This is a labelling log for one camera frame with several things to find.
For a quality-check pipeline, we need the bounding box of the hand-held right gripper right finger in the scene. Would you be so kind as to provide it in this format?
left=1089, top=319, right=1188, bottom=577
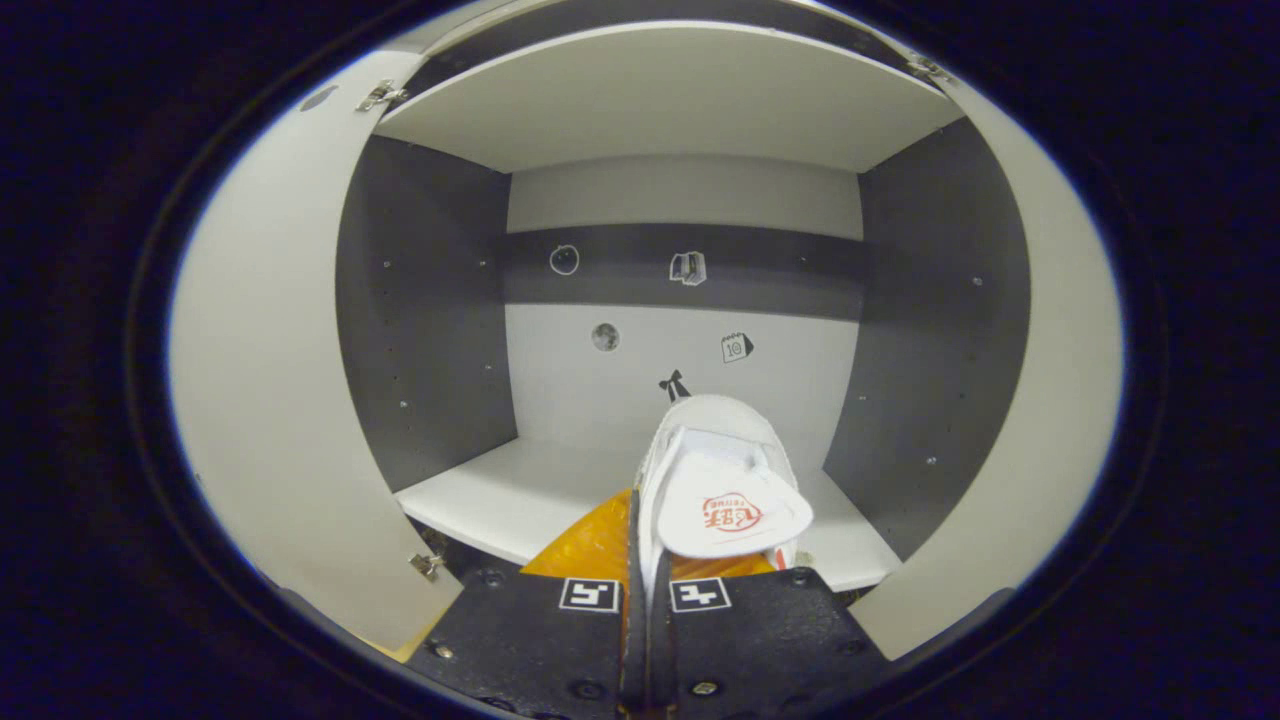
left=648, top=550, right=893, bottom=720

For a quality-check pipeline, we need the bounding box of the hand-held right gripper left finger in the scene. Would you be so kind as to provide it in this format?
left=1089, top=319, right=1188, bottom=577
left=405, top=487, right=646, bottom=720

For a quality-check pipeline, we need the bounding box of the white canvas shoe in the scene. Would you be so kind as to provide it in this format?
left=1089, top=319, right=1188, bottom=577
left=636, top=393, right=815, bottom=603

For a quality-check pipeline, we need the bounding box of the grey shoe cabinet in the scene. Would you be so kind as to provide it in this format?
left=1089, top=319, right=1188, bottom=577
left=168, top=0, right=1128, bottom=663

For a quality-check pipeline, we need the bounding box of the grey shoe cabinet door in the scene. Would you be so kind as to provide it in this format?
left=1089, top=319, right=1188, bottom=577
left=850, top=78, right=1128, bottom=663
left=168, top=50, right=467, bottom=657

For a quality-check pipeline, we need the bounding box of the white cabinet shelf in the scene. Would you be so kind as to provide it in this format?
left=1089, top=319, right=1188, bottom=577
left=394, top=435, right=903, bottom=593
left=374, top=20, right=967, bottom=175

